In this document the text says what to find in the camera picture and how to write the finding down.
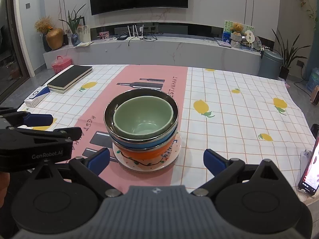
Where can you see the white woven basket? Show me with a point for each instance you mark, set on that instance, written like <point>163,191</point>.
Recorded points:
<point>236,41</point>

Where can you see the round white hand fan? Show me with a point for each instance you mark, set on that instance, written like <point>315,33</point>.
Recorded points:
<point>248,36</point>

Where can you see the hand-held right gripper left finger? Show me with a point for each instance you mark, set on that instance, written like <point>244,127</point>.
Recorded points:
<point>98,160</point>

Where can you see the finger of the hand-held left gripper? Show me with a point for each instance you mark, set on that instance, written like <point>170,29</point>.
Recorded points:
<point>49,134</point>
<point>39,120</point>

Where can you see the long leaf potted plant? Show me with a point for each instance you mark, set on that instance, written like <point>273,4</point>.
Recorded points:
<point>286,54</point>

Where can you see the small pink heater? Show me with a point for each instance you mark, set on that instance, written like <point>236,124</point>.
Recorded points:
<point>315,95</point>

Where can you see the dark glass sliding door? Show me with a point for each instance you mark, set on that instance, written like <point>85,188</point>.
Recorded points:
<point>12,54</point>

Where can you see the painted white plate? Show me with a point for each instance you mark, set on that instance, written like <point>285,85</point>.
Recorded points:
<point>172,155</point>

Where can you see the decorative display plate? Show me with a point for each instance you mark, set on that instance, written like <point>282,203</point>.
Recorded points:
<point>257,42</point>

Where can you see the small black box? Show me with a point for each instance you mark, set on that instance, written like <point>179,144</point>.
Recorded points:
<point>122,38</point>

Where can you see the grey trash bin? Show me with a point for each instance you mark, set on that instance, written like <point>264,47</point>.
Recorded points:
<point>270,66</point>

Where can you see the white router with antennas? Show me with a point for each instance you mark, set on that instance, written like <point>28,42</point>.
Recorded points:
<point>135,37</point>

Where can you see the dried yellow flowers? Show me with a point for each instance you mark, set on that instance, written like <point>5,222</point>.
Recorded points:
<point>43,25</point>

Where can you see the blue steel bowl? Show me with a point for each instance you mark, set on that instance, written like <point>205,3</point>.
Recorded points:
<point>139,144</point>

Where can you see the black vase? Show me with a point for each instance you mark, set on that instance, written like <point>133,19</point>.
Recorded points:
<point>46,44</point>

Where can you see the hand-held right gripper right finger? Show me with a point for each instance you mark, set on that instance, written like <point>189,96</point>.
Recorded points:
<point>213,161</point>

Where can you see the orange steel bowl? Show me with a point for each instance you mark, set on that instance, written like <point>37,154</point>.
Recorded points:
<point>147,154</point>

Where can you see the elephant drawing card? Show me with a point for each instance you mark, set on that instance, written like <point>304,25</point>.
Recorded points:
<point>84,33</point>

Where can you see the brown teddy bear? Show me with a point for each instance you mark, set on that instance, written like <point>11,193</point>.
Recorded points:
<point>236,28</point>

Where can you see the pink plastic basket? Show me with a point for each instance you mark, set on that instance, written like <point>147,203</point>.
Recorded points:
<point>61,66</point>

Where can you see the black rounded object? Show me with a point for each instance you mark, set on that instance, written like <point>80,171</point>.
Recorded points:
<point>315,130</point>

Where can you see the green leafy plant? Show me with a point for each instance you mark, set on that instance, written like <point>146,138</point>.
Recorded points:
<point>73,21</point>

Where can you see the checked lemon print tablecloth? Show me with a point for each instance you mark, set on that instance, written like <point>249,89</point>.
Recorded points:
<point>236,129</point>

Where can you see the white phone stand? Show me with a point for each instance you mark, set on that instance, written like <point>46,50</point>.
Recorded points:
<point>304,159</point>

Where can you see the black picture frame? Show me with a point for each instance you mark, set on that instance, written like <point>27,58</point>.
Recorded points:
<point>81,20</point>

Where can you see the large water bottle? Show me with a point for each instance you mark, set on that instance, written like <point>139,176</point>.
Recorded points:
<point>313,81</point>

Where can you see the wall socket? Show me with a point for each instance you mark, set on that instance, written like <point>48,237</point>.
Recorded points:
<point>300,63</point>

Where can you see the green ceramic bowl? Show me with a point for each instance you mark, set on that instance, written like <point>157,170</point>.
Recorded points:
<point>142,114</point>

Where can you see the smartphone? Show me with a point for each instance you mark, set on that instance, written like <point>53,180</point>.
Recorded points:
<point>311,171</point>

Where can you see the purple book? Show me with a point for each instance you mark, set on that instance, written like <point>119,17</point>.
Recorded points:
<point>224,44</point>

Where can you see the white and blue box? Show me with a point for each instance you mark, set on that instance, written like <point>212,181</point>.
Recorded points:
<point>36,97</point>

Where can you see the pink photo card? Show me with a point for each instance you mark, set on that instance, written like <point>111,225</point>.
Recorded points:
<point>104,35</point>

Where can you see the loose papers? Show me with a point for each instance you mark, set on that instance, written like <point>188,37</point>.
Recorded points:
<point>84,44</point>

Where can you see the gold vase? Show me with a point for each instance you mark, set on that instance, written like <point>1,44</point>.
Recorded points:
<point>54,39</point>

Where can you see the green painted picture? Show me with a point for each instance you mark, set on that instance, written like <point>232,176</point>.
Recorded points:
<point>227,26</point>

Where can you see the blue glass vase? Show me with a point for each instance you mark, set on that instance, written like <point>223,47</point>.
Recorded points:
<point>75,39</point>

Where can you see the black notebook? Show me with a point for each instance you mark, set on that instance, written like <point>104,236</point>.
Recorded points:
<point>74,86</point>
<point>69,76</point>

